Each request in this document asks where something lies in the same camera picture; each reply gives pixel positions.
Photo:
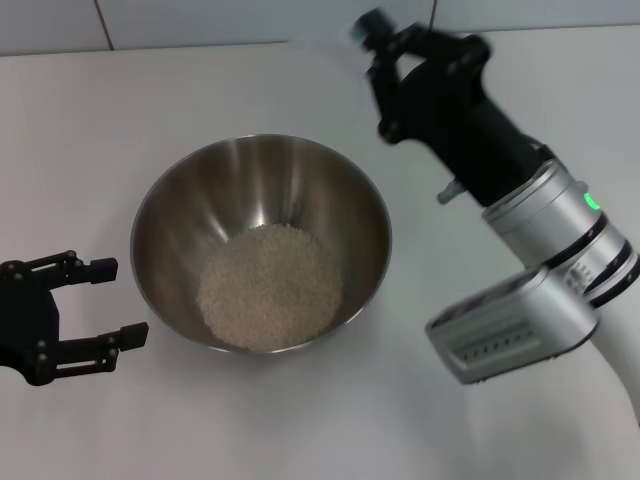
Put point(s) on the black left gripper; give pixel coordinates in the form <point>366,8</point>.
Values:
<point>27,325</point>

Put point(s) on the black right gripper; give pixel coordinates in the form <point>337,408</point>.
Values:
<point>460,125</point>

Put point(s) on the clear plastic cup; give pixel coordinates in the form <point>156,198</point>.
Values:
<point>330,52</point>

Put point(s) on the stainless steel mixing bowl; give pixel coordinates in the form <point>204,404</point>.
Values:
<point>200,210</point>

